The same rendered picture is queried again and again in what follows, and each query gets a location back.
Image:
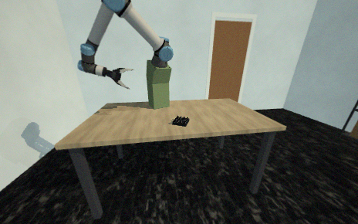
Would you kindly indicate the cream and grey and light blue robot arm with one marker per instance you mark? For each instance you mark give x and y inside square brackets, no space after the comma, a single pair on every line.
[124,9]

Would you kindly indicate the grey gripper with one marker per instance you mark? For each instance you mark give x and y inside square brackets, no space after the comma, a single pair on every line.
[118,75]

